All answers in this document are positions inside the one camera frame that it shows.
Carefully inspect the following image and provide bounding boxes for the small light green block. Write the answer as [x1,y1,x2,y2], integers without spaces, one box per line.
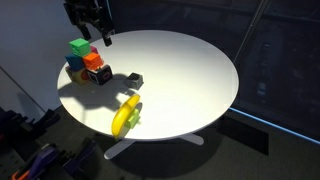
[124,108,142,130]

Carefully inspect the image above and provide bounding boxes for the blue lit floor strip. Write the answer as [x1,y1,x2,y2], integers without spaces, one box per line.
[228,106,320,146]

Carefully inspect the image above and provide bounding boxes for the multicoloured yellow picture cube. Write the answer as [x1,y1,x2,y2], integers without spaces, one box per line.
[64,65,91,87]

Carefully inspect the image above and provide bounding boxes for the black clamp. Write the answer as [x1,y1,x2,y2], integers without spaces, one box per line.
[30,107,62,130]
[62,137,98,176]

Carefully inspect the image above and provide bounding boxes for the orange block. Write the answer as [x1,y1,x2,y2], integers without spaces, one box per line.
[82,52,104,71]

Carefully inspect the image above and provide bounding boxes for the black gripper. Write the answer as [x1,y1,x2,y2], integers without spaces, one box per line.
[63,0,114,47]

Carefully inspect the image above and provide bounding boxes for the black pegboard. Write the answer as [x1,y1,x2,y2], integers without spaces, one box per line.
[0,132,29,180]

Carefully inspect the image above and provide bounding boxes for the black white picture cube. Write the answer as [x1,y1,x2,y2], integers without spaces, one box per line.
[86,63,114,87]

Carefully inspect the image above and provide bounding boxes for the purple clamp with orange handle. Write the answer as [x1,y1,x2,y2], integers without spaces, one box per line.
[11,145,62,180]

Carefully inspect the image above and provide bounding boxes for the yellow banana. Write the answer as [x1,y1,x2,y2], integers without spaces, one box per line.
[110,94,142,140]

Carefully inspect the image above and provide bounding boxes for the white table base legs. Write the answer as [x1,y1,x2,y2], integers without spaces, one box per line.
[103,132,205,161]

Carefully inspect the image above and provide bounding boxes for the blue block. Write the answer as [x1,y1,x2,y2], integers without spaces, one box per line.
[64,52,85,72]

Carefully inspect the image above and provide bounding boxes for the gray block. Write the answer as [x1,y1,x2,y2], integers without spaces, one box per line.
[123,71,145,91]

